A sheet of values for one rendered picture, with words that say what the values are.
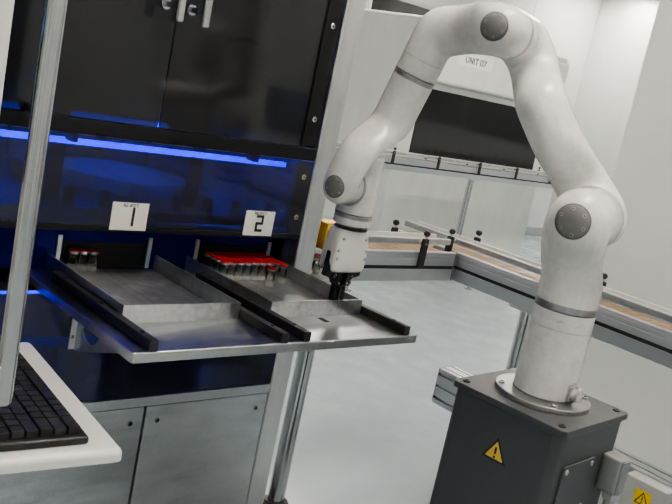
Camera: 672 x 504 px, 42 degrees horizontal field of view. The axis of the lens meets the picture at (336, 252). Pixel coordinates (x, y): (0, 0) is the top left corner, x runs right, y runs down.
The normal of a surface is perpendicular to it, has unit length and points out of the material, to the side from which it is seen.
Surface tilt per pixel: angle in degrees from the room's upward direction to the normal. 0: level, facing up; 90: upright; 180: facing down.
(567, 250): 126
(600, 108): 90
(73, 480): 90
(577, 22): 90
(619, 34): 90
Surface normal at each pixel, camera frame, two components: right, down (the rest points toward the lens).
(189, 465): 0.65, 0.28
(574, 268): -0.35, 0.60
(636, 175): -0.74, -0.02
